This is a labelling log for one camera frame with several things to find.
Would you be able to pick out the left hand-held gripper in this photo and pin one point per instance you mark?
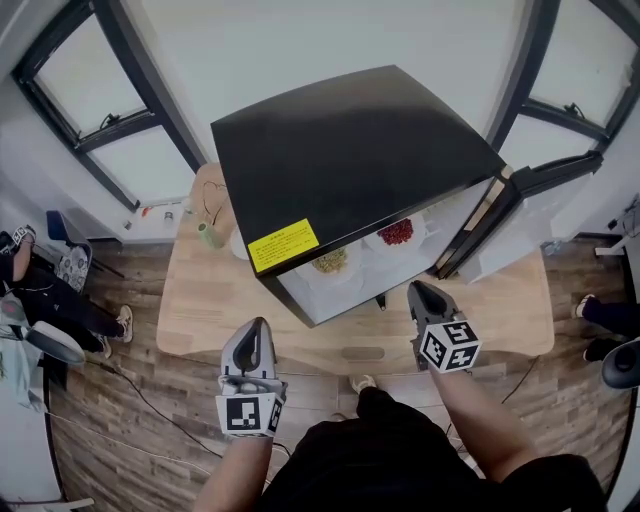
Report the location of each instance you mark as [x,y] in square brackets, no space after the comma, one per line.
[250,412]

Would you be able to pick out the pile of red beans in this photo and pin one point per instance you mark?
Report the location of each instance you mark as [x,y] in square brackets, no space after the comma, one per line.
[395,231]

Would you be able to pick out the white plate with yellow grains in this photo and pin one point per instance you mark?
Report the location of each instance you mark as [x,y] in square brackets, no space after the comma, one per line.
[350,277]

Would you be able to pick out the pale green cup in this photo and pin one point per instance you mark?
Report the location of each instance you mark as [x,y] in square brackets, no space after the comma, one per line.
[210,235]

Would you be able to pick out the blue chair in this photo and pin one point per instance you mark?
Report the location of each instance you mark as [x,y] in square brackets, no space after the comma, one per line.
[57,225]

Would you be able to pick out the clear plastic bottle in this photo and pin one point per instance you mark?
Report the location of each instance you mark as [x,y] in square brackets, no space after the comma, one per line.
[550,248]

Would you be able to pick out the black framed window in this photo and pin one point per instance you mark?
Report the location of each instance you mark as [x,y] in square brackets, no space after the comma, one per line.
[90,80]
[575,55]

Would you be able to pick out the pale teal plastic bag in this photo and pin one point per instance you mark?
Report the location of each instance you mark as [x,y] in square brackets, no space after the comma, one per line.
[17,375]

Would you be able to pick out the white plate with red beans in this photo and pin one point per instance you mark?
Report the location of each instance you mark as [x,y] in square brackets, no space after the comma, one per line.
[375,247]

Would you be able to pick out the person's right shoe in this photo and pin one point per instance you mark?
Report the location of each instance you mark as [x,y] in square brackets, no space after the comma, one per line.
[362,383]

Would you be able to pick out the black mini fridge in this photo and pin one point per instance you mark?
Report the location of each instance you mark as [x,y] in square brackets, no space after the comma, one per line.
[350,150]

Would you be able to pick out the white desk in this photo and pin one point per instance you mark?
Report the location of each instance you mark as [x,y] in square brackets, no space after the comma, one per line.
[615,245]

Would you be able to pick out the floral cushion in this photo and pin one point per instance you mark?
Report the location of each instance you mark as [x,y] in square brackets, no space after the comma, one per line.
[74,267]

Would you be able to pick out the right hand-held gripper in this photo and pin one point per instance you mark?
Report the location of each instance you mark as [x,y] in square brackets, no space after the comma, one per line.
[450,347]

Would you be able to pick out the person's right forearm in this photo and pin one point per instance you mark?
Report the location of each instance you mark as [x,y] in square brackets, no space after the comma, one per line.
[485,425]

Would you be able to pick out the small empty white plate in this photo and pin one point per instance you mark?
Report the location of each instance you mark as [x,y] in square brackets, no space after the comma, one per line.
[240,247]

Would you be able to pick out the person's left forearm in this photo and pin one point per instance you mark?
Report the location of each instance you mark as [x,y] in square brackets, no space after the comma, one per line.
[230,475]

